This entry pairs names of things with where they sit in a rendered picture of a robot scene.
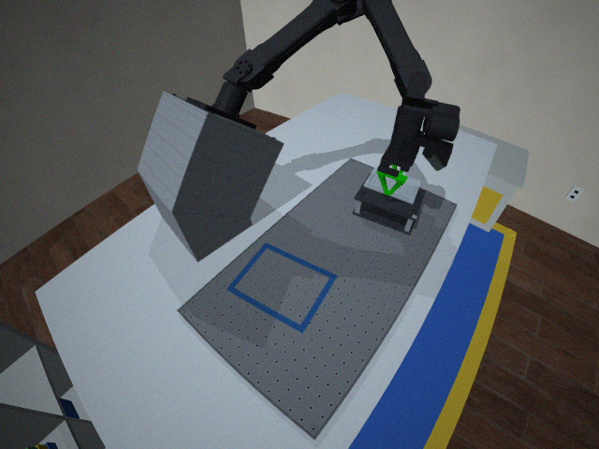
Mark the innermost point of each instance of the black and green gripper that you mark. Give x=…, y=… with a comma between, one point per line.
x=389, y=158

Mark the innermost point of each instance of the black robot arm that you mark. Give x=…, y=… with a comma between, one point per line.
x=255, y=67

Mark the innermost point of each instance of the blue tape square outline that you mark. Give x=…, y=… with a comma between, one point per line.
x=271, y=312

